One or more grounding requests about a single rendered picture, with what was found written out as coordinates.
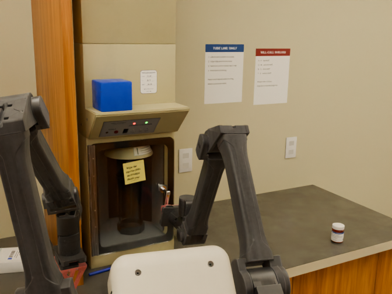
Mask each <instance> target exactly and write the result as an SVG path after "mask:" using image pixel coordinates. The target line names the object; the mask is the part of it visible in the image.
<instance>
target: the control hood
mask: <svg viewBox="0 0 392 294"><path fill-rule="evenodd" d="M189 110H190V108H189V107H187V106H184V105H181V104H178V103H157V104H137V105H132V110H128V111H110V112H101V111H99V110H97V109H95V108H93V107H88V108H86V109H85V115H86V137H87V139H98V138H111V137H124V136H131V135H143V134H156V133H163V132H176V131H178V130H179V128H180V126H181V124H182V123H183V121H184V119H185V117H186V115H187V114H188V112H189ZM147 118H160V120H159V122H158V124H157V126H156V128H155V130H154V132H150V133H143V134H130V135H117V136H104V137H99V135H100V131H101V129H102V126H103V123H104V122H108V121H123V120H138V119H147Z"/></svg>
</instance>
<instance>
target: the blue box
mask: <svg viewBox="0 0 392 294"><path fill-rule="evenodd" d="M92 103H93V108H95V109H97V110H99V111H101V112H110V111H128V110H132V82H131V81H128V80H124V79H92Z"/></svg>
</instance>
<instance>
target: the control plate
mask: <svg viewBox="0 0 392 294"><path fill-rule="evenodd" d="M159 120H160V118H147V119H138V120H123V121H108V122H104V123H103V126H102V128H101V131H100V135H99V137H110V136H117V135H130V134H143V133H150V132H154V130H155V128H156V126H157V124H158V122H159ZM145 122H148V123H147V124H145ZM133 123H136V124H133ZM147 128H149V129H148V130H147ZM124 129H128V132H127V133H123V130H124ZM133 129H135V131H133ZM139 129H142V130H141V131H140V130H139ZM114 131H118V133H116V134H115V133H114ZM106 132H108V134H106Z"/></svg>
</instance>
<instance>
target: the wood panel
mask: <svg viewBox="0 0 392 294"><path fill-rule="evenodd" d="M31 14H32V24H33V42H34V60H35V70H36V88H37V96H41V97H42V98H43V101H44V103H45V105H46V107H47V110H48V112H49V118H50V128H47V129H41V131H42V133H43V135H44V137H45V140H46V141H47V143H48V145H49V147H50V149H51V151H52V153H53V154H54V156H55V158H56V160H57V162H58V164H59V166H60V168H61V169H62V171H63V172H64V173H66V174H67V175H68V176H69V178H71V179H72V181H73V183H74V185H75V187H77V188H78V193H79V197H80V191H79V164H78V137H77V123H76V96H75V70H74V43H73V29H72V2H71V0H31ZM44 217H45V222H46V226H47V230H48V235H49V238H50V240H51V242H52V244H53V246H56V245H58V239H57V218H56V214H53V215H48V213H47V209H45V210H44Z"/></svg>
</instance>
